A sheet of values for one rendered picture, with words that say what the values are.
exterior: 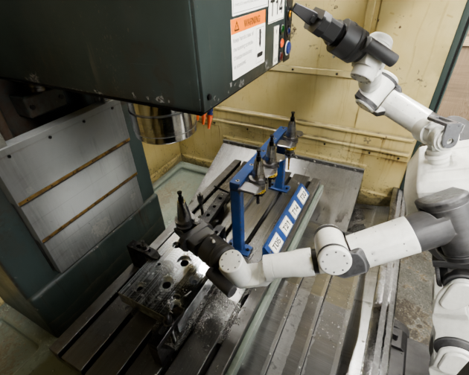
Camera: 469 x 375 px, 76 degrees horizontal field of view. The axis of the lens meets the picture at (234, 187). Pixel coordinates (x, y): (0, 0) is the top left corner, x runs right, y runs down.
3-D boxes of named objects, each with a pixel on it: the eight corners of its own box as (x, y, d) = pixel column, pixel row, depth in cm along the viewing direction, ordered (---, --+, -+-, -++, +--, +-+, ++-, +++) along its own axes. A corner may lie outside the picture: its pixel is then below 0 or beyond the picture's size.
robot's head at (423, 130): (437, 142, 87) (433, 114, 84) (461, 153, 78) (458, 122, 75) (414, 150, 89) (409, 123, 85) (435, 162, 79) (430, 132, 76)
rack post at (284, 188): (290, 187, 149) (295, 133, 132) (286, 193, 146) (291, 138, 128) (272, 183, 153) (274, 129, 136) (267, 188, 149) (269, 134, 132)
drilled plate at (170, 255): (227, 262, 108) (226, 252, 105) (179, 332, 88) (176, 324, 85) (176, 241, 117) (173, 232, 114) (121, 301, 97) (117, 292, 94)
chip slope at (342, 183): (355, 205, 179) (364, 169, 164) (325, 299, 130) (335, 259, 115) (225, 171, 215) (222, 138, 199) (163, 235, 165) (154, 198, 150)
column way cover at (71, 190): (147, 203, 144) (119, 97, 113) (61, 277, 110) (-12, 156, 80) (140, 200, 146) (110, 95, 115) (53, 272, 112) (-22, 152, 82)
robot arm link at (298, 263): (277, 265, 87) (347, 257, 82) (275, 288, 77) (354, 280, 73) (269, 233, 84) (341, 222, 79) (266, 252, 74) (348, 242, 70)
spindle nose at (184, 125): (166, 114, 86) (158, 71, 79) (210, 126, 79) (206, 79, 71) (121, 136, 75) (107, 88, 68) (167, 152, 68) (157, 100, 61)
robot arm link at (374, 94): (371, 51, 92) (369, 73, 110) (348, 79, 95) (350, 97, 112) (401, 69, 89) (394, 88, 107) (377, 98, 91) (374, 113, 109)
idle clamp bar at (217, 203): (229, 205, 140) (228, 194, 136) (203, 244, 121) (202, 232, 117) (219, 203, 142) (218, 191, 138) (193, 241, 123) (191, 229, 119)
